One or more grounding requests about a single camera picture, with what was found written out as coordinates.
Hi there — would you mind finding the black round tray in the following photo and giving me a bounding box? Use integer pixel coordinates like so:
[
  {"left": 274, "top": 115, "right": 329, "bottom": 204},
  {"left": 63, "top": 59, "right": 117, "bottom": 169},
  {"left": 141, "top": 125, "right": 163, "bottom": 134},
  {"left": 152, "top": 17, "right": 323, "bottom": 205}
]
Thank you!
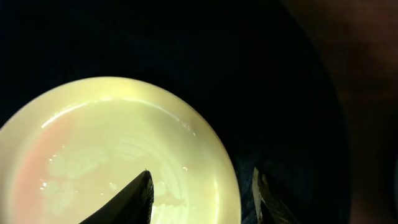
[{"left": 1, "top": 0, "right": 351, "bottom": 223}]

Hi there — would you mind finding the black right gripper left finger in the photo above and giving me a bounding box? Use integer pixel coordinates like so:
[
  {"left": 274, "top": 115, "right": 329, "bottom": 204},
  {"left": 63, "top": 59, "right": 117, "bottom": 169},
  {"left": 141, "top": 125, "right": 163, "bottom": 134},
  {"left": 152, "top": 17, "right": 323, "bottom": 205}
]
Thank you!
[{"left": 80, "top": 170, "right": 154, "bottom": 224}]

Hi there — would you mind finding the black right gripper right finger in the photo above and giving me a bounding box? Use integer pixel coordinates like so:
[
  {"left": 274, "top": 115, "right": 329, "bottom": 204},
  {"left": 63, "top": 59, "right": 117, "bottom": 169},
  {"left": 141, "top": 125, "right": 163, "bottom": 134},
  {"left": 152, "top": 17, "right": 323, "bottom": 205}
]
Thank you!
[{"left": 252, "top": 168, "right": 300, "bottom": 224}]

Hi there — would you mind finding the yellow round plate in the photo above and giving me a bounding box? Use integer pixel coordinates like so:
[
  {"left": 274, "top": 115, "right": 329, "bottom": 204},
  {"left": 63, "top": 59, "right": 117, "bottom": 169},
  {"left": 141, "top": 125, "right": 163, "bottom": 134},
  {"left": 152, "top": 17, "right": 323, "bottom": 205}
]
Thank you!
[{"left": 1, "top": 77, "right": 241, "bottom": 223}]

